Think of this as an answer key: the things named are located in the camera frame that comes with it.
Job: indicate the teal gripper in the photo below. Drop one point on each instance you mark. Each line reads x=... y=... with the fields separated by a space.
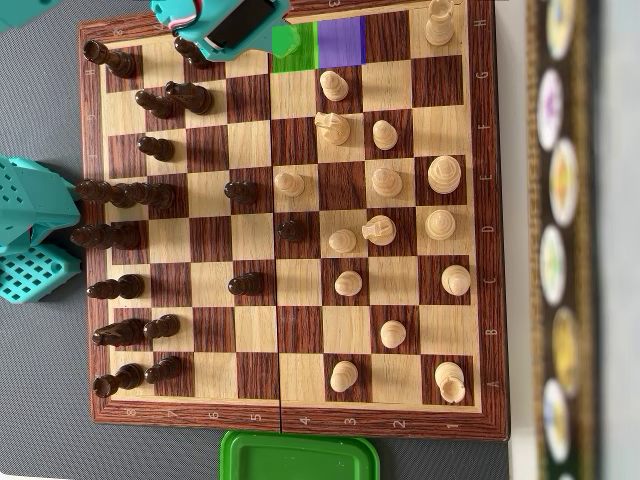
x=231 y=31

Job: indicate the light wooden pawn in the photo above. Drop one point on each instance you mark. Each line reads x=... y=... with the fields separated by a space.
x=289 y=44
x=334 y=86
x=289 y=185
x=344 y=376
x=342 y=242
x=393 y=334
x=385 y=136
x=348 y=283

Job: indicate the teal perforated robot base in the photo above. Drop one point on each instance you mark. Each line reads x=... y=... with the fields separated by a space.
x=30 y=275

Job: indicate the dark wooden pawn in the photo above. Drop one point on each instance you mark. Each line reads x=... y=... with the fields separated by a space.
x=292 y=232
x=162 y=327
x=157 y=105
x=247 y=285
x=157 y=149
x=165 y=370
x=242 y=192
x=187 y=50

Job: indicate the dark wooden knight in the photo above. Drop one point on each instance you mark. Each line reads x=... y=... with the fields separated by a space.
x=125 y=333
x=195 y=98

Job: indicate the light wooden knight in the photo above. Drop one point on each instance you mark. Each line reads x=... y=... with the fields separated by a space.
x=332 y=129
x=380 y=231

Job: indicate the light wooden rook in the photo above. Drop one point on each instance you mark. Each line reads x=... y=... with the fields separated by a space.
x=450 y=380
x=440 y=27

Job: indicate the dark wooden rook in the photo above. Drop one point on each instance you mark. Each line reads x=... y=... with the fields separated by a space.
x=122 y=379
x=117 y=62

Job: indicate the light wooden king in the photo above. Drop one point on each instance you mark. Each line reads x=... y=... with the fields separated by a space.
x=444 y=175

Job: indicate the dark wooden king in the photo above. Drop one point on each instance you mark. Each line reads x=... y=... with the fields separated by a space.
x=117 y=196

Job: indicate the dark wooden queen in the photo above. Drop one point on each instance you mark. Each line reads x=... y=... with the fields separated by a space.
x=120 y=237

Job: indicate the wooden chessboard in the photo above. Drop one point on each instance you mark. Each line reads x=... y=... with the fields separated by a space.
x=300 y=330

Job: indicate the patterned decorative strip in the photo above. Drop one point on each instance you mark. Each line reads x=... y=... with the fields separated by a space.
x=562 y=180

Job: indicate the green plastic lid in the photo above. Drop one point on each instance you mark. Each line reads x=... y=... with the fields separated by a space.
x=300 y=457

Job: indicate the grey textured mat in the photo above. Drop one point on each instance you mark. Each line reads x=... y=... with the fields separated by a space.
x=50 y=400

